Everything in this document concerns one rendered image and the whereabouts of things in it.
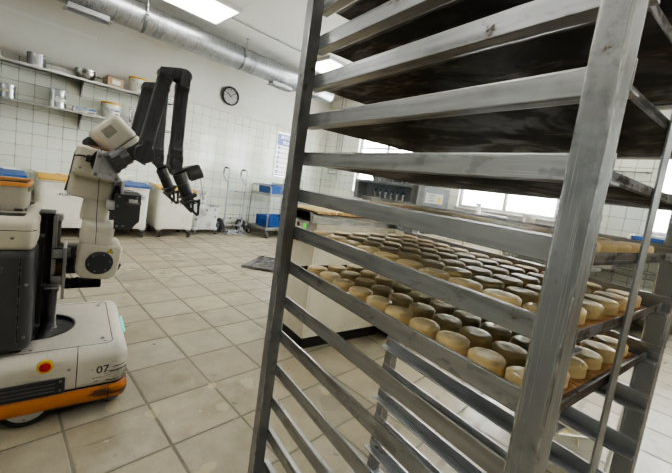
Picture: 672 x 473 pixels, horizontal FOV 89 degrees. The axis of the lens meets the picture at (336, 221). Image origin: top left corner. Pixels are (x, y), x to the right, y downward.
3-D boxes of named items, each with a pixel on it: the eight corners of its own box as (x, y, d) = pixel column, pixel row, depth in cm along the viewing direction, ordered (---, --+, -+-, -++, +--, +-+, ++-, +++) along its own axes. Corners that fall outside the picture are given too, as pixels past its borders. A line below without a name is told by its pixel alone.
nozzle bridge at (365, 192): (377, 219, 318) (383, 182, 314) (442, 234, 260) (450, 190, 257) (349, 217, 298) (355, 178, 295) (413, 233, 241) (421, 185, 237)
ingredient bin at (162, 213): (154, 238, 489) (159, 184, 482) (143, 229, 536) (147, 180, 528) (193, 238, 526) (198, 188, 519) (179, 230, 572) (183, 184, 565)
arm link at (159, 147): (155, 86, 189) (159, 82, 180) (167, 89, 193) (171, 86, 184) (149, 164, 193) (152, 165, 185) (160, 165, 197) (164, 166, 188)
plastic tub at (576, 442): (566, 437, 174) (572, 408, 172) (599, 473, 152) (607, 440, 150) (508, 430, 173) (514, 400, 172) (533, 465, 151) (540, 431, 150)
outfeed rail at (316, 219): (482, 233, 336) (483, 226, 335) (485, 233, 333) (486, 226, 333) (308, 222, 215) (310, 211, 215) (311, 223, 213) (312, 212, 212)
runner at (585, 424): (384, 320, 113) (385, 311, 112) (390, 319, 114) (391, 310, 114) (630, 461, 61) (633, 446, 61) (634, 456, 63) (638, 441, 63)
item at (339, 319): (350, 318, 292) (366, 214, 283) (377, 335, 264) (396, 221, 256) (275, 329, 250) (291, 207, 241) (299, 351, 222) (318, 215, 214)
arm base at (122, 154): (101, 154, 145) (103, 154, 136) (120, 145, 148) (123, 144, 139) (115, 172, 149) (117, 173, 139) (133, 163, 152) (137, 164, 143)
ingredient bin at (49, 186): (35, 239, 397) (39, 172, 389) (30, 228, 440) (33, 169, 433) (92, 238, 436) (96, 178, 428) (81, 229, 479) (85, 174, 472)
